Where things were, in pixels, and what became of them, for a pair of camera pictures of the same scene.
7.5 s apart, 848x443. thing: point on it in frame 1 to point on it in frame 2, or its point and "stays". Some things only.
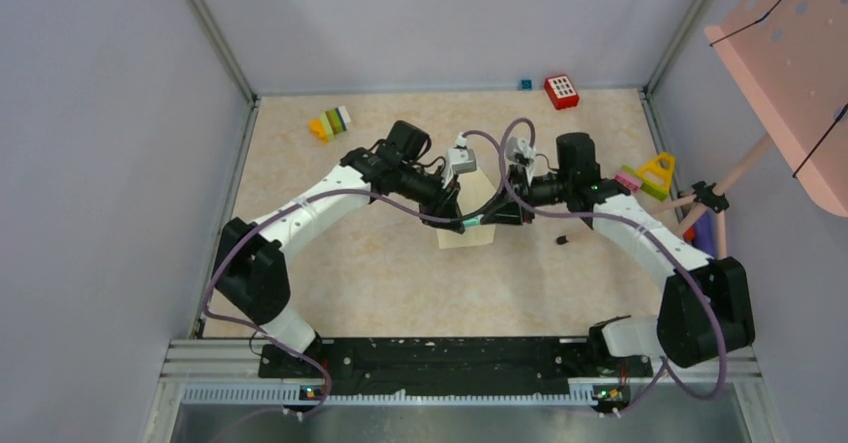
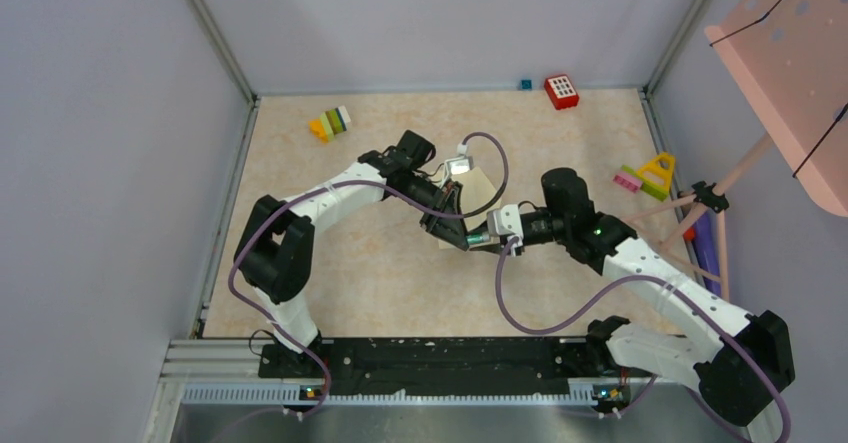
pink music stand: [786, 43] stays
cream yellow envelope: [475, 193] stays
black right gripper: [509, 213] to [494, 248]
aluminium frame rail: [224, 373] stays
